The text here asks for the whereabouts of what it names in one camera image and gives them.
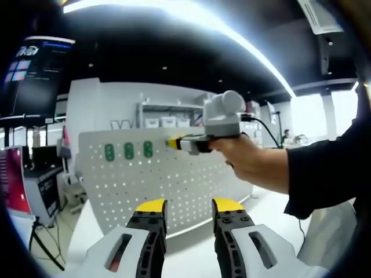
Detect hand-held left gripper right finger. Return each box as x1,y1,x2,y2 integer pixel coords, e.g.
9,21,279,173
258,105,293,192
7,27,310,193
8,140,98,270
210,197,299,278

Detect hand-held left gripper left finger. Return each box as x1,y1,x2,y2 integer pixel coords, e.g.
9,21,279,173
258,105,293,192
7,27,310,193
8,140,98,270
86,198,169,278

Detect white perforated mounting plate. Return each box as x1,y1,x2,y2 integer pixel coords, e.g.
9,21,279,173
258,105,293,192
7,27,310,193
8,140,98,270
78,126,259,240

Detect green hook assembly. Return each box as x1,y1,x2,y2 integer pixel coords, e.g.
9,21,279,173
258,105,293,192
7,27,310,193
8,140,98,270
142,140,154,158
104,143,117,161
123,141,135,160

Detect person's right hand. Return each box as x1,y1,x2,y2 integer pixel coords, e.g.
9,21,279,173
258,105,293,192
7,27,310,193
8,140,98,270
210,134,291,195

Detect grey metal shelving unit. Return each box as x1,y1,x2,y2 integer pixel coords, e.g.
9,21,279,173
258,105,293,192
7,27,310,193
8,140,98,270
136,93,207,129

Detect white hanging poster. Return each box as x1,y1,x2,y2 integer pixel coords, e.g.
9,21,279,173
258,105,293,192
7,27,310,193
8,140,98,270
266,101,277,123

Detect black tripod stand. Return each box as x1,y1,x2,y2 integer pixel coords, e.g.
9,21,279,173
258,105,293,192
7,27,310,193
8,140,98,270
275,111,284,146

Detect ceiling light strip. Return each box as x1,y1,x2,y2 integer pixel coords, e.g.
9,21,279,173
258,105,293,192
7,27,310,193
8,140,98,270
62,0,297,100

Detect white chair backrest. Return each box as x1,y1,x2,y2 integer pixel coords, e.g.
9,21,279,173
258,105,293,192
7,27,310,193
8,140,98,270
298,199,362,262

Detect black banner stand legs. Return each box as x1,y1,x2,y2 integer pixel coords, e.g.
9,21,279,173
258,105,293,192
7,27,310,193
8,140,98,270
28,216,66,272

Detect grey equipment cabinet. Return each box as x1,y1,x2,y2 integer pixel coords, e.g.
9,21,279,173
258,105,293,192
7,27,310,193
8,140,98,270
23,166,66,227

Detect black computer monitor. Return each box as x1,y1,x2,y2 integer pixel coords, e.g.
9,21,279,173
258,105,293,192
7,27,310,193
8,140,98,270
31,146,60,170

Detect ceiling air vent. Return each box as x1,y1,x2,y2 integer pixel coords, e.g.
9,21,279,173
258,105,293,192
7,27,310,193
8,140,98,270
297,0,346,35

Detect red banner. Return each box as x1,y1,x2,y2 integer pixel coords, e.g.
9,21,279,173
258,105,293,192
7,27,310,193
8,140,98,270
0,146,31,215

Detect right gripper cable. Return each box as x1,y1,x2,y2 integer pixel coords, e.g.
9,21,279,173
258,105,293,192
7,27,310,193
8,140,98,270
239,114,307,243

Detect wall letter sign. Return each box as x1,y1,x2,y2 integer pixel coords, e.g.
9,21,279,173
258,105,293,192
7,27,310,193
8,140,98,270
110,120,134,130

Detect large wall display screen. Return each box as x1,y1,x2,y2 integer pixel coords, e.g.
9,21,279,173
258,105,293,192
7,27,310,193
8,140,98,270
0,36,77,119

